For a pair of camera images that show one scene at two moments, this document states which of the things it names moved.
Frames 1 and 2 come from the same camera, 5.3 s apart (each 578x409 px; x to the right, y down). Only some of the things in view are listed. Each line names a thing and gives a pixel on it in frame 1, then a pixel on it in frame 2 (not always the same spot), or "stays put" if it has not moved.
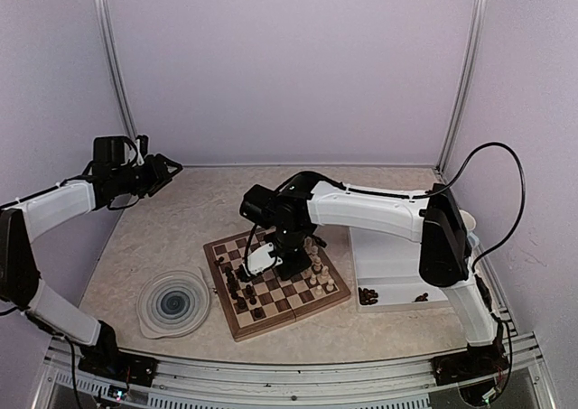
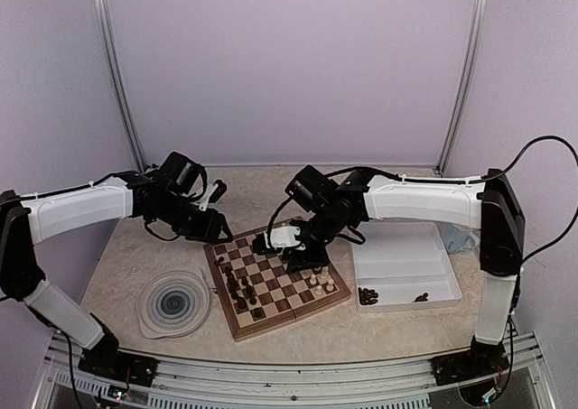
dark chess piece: x=229 y=275 stays put
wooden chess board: x=256 y=303 stays put
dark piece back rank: x=242 y=304 stays put
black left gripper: x=158 y=175 -> x=209 y=230
